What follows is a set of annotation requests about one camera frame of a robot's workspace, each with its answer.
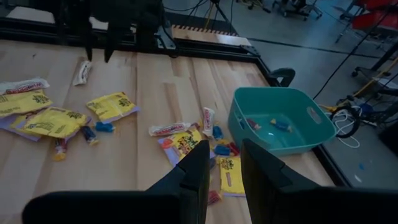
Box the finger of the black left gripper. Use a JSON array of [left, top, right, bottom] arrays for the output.
[[84, 29, 95, 62], [104, 29, 121, 63]]

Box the light teal plastic bin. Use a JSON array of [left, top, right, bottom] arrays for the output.
[[227, 86, 337, 157]]

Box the white floor cable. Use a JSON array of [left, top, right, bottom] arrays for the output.
[[334, 110, 361, 149]]

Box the black cable coil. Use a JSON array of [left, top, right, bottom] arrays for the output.
[[328, 105, 362, 140]]

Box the orange black striped ramp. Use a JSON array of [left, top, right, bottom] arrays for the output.
[[171, 24, 252, 47]]

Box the yellow floor cable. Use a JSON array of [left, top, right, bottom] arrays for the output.
[[320, 57, 398, 110]]

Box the blue hard candy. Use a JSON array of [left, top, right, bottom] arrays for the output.
[[212, 125, 224, 141], [213, 144, 231, 157], [80, 125, 100, 146], [94, 121, 116, 133], [269, 118, 294, 133]]

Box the long black floor cable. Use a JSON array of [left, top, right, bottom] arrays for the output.
[[312, 0, 398, 101]]

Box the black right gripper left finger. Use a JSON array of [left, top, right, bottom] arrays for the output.
[[21, 139, 211, 224]]

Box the black office chair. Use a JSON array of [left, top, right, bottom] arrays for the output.
[[272, 0, 324, 22]]

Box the red storage bin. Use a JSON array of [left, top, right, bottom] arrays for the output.
[[351, 9, 398, 31]]

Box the white candy bar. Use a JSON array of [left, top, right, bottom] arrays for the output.
[[148, 122, 192, 138], [72, 60, 93, 87], [201, 107, 216, 138], [0, 77, 50, 96]]

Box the red hard candy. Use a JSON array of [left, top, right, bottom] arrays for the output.
[[52, 138, 68, 162], [228, 142, 241, 156], [207, 190, 223, 206]]

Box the black tripod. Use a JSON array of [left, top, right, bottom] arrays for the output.
[[208, 0, 237, 29]]

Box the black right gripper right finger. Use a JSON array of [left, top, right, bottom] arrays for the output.
[[241, 138, 398, 224]]

